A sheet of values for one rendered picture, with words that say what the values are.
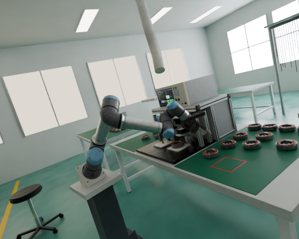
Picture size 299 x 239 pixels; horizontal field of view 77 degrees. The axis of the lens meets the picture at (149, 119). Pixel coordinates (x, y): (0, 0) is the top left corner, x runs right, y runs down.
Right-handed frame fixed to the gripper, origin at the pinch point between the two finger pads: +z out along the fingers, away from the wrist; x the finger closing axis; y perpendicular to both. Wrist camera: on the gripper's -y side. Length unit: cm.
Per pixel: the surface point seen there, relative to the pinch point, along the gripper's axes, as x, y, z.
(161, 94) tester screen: -61, -11, -32
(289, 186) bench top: 56, 5, 19
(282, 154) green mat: 31.1, -14.0, 31.4
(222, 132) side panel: -25.3, -15.4, 25.8
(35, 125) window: -445, 208, -172
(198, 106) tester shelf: -16.8, -14.8, -10.7
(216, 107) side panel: -24.9, -27.2, 6.4
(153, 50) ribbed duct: -172, -76, -65
